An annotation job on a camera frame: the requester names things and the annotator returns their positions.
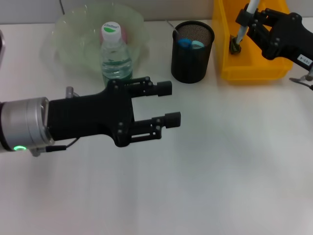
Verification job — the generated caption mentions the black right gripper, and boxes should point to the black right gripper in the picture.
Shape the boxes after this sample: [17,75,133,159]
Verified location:
[235,8,313,70]

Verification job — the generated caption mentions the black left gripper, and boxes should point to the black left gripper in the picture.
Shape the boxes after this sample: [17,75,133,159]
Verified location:
[46,76,182,148]

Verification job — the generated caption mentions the silver white pen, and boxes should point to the silver white pen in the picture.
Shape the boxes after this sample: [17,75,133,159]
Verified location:
[235,0,260,45]

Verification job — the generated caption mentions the green plastic wrapper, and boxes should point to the green plastic wrapper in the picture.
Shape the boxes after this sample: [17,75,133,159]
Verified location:
[229,34,243,55]

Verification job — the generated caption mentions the clear water bottle green label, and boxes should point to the clear water bottle green label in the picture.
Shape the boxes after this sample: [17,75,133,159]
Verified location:
[98,22,134,88]

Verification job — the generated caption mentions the blue turquoise scissors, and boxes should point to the blue turquoise scissors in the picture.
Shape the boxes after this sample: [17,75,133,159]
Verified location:
[178,38,205,50]

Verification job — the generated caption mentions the clear plastic ruler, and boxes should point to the clear plastic ruler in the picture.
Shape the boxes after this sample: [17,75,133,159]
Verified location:
[166,19,182,42]

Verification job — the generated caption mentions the black mesh pen cup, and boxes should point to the black mesh pen cup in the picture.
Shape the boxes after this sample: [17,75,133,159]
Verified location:
[171,21,216,85]

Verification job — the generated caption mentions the green glass fruit plate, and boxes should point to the green glass fruit plate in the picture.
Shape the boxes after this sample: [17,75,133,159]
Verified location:
[40,2,151,79]

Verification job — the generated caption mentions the yellow plastic storage bin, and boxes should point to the yellow plastic storage bin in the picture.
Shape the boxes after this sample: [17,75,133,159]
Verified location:
[211,0,294,82]

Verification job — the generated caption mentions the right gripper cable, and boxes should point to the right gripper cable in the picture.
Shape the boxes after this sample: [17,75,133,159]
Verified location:
[289,70,313,92]

